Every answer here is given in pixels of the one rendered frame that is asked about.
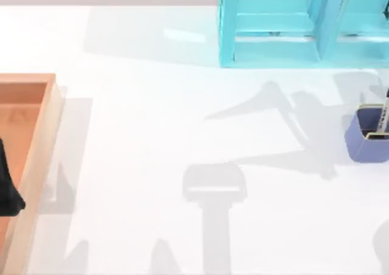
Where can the black and white marker pen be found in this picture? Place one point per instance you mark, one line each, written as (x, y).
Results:
(383, 116)

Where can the blue pen holder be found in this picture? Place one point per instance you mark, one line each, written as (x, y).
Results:
(364, 148)

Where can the light blue rack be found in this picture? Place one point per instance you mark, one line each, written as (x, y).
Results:
(273, 51)

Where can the shallow salmon-coloured box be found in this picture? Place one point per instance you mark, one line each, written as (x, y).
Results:
(33, 141)

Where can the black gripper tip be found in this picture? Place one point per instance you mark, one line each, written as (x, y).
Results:
(7, 193)

